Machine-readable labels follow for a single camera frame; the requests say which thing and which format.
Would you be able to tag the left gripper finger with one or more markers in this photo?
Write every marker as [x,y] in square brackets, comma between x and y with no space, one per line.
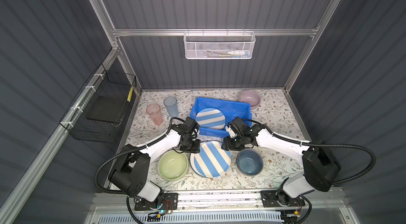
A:
[195,147]
[185,149]

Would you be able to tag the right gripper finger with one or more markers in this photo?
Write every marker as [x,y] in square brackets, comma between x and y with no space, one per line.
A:
[243,147]
[227,144]

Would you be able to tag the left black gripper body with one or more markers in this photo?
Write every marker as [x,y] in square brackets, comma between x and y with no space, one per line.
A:
[190,141]

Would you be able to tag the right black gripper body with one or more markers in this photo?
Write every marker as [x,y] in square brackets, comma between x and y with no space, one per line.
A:
[238,137]

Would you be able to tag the blue white striped plate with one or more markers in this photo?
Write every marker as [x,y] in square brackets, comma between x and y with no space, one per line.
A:
[211,118]

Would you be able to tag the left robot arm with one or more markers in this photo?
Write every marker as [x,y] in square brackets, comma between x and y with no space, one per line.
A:
[130,171]

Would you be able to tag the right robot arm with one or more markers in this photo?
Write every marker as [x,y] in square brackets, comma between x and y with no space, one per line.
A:
[319,165]

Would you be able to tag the dark blue ceramic bowl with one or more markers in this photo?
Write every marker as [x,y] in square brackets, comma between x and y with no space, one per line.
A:
[249,162]

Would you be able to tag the green ceramic bowl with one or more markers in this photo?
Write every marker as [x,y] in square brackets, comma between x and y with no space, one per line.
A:
[173,165]

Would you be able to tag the blue translucent plastic cup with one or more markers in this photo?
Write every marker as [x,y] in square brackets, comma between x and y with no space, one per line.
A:
[171,105]

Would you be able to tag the pink ceramic bowl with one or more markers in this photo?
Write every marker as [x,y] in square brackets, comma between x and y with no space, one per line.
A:
[250,97]

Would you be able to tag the pink translucent plastic cup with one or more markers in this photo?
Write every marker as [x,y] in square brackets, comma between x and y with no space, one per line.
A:
[155,113]

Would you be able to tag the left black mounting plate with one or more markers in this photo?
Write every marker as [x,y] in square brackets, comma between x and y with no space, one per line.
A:
[164,201]

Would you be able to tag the black mounting plate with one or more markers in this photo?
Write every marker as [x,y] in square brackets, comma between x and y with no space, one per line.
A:
[164,201]
[276,198]

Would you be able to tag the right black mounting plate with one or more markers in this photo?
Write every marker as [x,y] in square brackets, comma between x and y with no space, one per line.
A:
[276,198]

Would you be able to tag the yellow tag on basket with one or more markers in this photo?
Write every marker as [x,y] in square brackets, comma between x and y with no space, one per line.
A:
[129,97]

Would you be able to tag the white marker in basket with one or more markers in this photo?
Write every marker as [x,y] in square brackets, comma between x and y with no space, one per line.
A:
[239,54]

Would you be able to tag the black pad in basket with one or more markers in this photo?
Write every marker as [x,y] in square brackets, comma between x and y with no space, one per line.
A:
[106,109]

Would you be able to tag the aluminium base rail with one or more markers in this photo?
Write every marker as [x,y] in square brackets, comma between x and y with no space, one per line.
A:
[247,206]

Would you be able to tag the white wire mesh basket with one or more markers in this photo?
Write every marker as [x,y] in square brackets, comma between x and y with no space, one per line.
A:
[214,45]

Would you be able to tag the black wire wall basket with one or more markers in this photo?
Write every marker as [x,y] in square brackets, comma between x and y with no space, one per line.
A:
[108,83]

